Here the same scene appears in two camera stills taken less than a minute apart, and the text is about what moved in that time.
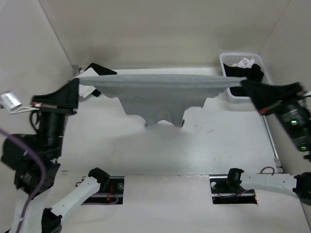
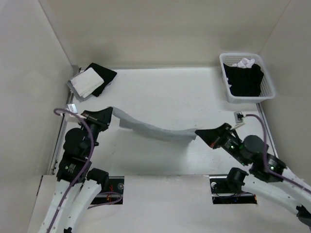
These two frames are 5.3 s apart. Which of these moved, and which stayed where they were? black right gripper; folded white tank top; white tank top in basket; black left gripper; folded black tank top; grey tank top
Moved: grey tank top; black left gripper; black right gripper
Stayed: folded white tank top; folded black tank top; white tank top in basket
